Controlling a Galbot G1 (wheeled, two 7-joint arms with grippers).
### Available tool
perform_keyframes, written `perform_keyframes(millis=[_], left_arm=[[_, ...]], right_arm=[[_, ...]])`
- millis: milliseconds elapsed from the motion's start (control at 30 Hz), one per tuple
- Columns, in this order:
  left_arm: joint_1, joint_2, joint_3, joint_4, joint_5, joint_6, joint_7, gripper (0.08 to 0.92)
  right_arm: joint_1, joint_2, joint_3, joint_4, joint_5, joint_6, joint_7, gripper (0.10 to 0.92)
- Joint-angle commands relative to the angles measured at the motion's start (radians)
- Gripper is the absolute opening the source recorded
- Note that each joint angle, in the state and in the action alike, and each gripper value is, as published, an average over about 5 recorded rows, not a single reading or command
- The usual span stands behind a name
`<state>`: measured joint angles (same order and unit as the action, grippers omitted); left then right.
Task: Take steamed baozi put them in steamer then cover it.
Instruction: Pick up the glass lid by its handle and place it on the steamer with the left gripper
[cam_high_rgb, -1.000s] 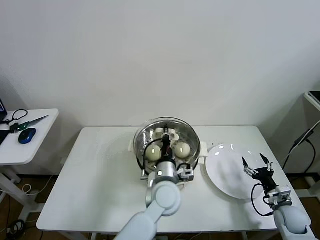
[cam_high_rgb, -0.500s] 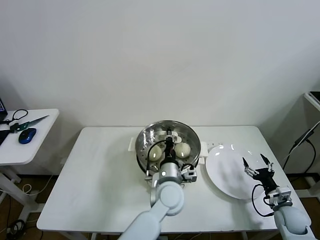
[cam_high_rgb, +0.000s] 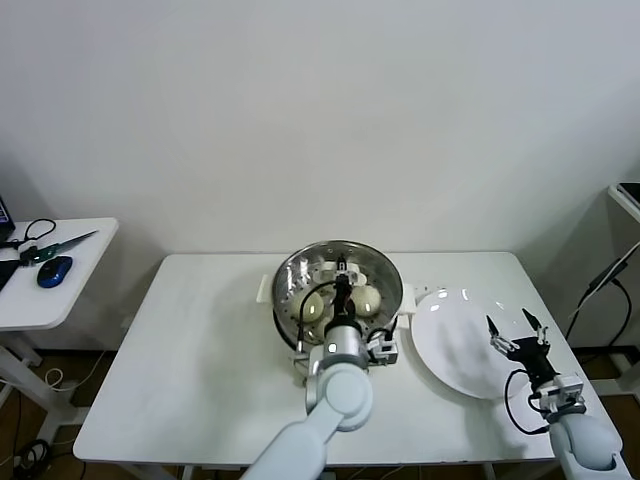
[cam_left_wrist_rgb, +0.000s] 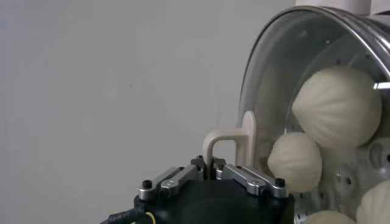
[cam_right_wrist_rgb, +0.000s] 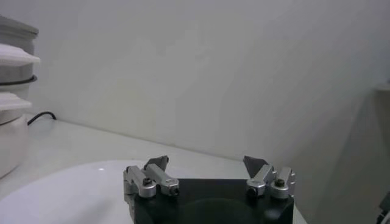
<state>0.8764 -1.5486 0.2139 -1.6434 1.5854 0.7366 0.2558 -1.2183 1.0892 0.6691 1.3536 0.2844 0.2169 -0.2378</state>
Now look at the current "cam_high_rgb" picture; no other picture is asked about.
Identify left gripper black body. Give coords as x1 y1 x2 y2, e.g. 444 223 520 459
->
331 288 357 327

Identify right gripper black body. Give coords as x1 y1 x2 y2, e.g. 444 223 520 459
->
508 337 559 385

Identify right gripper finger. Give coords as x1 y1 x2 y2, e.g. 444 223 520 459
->
521 307 551 347
485 313 517 354

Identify glass lid with cream handle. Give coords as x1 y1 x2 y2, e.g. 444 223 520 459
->
272 239 405 354

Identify steel perforated steamer basket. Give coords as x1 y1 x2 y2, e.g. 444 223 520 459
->
256 241 419 354

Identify white round plate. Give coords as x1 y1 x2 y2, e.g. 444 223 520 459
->
410 287 536 401

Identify white side table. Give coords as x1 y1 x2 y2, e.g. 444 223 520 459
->
0 216 120 441

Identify blue computer mouse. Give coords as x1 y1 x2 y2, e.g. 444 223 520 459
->
36 254 75 289

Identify laptop with blue screen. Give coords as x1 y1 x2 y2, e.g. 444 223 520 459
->
0 192 16 242

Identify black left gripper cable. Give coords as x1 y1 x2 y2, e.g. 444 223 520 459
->
293 282 346 364

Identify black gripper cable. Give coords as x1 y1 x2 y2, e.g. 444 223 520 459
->
503 367 549 435
293 282 346 364

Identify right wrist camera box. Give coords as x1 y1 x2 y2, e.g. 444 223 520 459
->
542 372 586 414

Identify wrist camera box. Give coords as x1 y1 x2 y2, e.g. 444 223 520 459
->
542 372 586 414
367 329 400 367

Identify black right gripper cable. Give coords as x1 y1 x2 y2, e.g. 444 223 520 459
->
503 367 549 435

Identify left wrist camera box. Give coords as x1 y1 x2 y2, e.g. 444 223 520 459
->
367 329 400 367

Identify black cable with adapter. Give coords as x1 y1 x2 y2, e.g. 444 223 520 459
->
564 244 634 347

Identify green handled scissors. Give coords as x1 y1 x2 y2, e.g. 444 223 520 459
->
19 229 100 266

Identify white floor cable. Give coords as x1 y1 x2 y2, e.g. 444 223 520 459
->
44 349 109 391

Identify black looped cable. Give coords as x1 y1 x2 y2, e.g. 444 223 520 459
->
0 217 57 251

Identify black floor cables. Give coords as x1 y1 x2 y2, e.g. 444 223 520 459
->
0 384 51 480

